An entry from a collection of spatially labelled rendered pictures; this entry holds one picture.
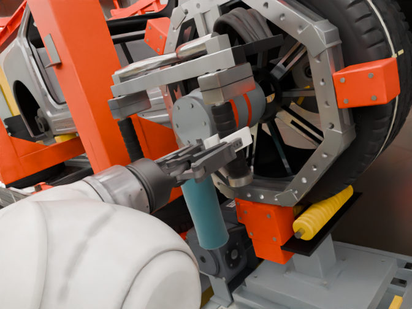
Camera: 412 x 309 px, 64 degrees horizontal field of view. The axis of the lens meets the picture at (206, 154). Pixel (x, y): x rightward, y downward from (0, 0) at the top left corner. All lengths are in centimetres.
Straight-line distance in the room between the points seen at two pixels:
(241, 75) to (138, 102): 34
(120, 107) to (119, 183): 42
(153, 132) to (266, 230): 55
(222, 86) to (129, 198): 24
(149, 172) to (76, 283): 25
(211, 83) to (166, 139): 72
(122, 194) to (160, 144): 84
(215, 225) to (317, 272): 40
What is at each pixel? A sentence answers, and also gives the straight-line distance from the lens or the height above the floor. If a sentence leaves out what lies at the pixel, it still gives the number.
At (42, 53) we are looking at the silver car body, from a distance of 325.
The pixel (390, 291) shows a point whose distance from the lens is 126.
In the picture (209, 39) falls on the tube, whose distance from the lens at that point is 59.
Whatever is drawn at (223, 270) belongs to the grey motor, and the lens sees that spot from 122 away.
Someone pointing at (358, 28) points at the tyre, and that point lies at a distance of 75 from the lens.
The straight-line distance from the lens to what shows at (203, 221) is 92.
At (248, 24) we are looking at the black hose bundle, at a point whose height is 101.
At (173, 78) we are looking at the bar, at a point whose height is 96.
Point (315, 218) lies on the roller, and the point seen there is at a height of 53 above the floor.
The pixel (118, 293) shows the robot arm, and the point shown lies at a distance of 21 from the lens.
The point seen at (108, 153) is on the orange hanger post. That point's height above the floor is 78.
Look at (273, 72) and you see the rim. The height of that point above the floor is 90.
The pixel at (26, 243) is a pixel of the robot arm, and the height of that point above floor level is 89.
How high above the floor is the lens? 97
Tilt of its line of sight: 15 degrees down
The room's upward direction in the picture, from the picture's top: 16 degrees counter-clockwise
